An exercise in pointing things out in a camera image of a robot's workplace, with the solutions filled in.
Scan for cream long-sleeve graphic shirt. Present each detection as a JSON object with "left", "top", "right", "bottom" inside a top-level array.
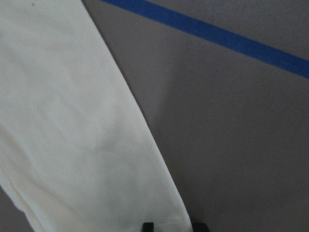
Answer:
[{"left": 0, "top": 0, "right": 192, "bottom": 232}]

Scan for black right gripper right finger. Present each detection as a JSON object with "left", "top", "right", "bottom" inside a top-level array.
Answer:
[{"left": 193, "top": 223, "right": 209, "bottom": 232}]

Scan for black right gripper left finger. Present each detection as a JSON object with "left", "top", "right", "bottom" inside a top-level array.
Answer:
[{"left": 142, "top": 222, "right": 154, "bottom": 232}]

